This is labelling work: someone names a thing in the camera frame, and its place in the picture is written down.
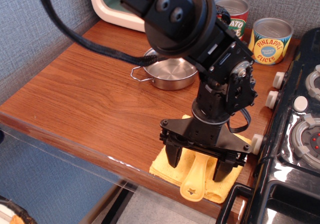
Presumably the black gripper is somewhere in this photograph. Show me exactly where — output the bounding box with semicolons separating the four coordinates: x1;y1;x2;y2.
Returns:
160;117;252;182

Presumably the yellow dish brush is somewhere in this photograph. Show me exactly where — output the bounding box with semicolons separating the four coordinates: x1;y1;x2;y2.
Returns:
179;152;210;202

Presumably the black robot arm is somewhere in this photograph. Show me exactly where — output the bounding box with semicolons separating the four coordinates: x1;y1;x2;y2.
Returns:
120;0;257;182

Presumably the small metal pot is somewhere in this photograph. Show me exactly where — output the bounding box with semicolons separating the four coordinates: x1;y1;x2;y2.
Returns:
130;58;198;91

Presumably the yellow folded cloth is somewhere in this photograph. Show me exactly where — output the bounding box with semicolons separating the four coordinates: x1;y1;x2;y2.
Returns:
148;114;252;204

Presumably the white stove knob front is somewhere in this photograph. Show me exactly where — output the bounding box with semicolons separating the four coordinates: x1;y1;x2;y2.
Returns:
251;134;264;155

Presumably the white stove knob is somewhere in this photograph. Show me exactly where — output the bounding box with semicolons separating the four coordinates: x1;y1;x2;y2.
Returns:
272;72;285;89
251;134;264;155
265;91;279;109

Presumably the black toy stove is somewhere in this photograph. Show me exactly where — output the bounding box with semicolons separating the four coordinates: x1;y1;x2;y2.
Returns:
216;28;320;224

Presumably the white stove knob middle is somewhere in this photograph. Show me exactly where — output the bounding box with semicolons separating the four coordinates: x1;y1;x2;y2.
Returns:
265;91;279;109

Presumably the white stove knob back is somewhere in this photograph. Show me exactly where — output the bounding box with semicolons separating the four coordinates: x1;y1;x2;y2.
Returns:
272;72;285;89

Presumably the pineapple slices can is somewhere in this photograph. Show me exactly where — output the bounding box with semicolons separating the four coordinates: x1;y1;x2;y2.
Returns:
248;17;294;65

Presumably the tomato sauce can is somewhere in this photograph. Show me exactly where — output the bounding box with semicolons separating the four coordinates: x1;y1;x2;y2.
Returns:
214;0;249;40

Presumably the toy microwave oven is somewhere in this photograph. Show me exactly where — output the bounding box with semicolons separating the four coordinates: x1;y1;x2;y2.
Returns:
91;0;145;32

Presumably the orange object bottom corner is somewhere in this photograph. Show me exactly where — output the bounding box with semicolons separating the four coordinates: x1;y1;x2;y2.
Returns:
0;199;38;224

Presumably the black braided cable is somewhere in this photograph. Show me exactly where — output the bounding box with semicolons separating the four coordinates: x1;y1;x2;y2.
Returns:
34;0;166;67

